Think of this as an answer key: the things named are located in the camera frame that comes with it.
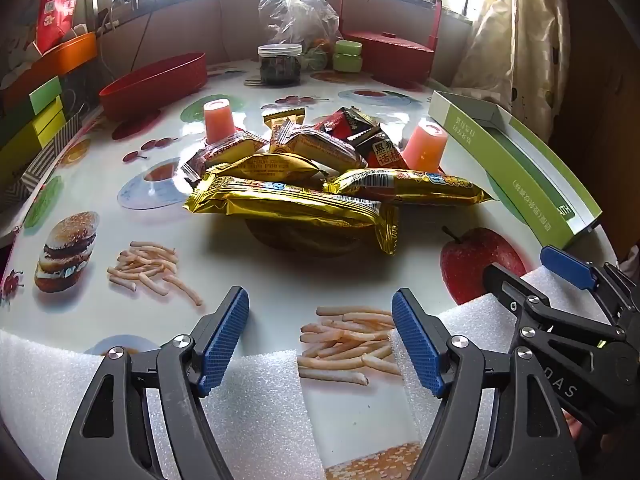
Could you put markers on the large gold packet colourful print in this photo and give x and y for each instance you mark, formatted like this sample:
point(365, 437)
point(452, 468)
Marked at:
point(410, 185)

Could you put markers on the cream patterned curtain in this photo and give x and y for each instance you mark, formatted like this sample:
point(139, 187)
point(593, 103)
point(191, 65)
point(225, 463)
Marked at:
point(510, 50)

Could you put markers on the pink jelly cup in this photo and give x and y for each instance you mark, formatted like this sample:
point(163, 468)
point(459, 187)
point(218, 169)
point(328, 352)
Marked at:
point(218, 120)
point(425, 147)

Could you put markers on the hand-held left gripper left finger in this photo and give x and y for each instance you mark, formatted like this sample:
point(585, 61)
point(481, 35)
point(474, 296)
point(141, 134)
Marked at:
point(222, 345)

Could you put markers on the green and white cardboard box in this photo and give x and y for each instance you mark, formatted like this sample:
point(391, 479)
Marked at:
point(530, 170)

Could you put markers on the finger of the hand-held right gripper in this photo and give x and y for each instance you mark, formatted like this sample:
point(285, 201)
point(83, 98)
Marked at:
point(505, 285)
point(567, 266)

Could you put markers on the small gold snack packet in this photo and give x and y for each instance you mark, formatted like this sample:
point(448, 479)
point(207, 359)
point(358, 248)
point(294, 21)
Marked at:
point(270, 165)
point(282, 117)

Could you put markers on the black and red snack packet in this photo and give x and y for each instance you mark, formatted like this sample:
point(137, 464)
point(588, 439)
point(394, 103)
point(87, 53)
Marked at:
point(382, 152)
point(345, 122)

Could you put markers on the green jar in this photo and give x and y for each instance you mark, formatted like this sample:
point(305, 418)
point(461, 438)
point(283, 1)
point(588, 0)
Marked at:
point(347, 55)

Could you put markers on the pale green round tin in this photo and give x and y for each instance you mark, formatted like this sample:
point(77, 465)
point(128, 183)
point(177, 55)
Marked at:
point(315, 59)

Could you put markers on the red oval bowl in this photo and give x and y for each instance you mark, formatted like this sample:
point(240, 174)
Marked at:
point(155, 85)

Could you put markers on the red printed package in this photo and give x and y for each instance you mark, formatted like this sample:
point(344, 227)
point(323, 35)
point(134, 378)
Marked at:
point(55, 5)

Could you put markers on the glass jar with white lid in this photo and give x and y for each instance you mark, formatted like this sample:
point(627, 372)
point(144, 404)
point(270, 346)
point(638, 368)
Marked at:
point(280, 62)

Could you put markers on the orange box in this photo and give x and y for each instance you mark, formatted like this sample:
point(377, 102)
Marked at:
point(65, 55)

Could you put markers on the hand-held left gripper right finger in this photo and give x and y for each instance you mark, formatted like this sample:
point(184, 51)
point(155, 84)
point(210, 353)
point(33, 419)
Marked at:
point(417, 345)

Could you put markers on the red and white snack packet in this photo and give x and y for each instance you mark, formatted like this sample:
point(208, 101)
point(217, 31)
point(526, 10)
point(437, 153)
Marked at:
point(225, 152)

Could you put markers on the yellow box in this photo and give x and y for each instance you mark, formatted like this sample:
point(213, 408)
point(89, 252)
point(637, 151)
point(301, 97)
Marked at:
point(50, 127)

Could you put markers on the large plain gold snack packet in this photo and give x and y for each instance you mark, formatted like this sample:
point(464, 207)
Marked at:
point(290, 205)

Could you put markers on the clear plastic bag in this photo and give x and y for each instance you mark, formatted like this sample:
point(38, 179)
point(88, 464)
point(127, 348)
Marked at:
point(295, 10)

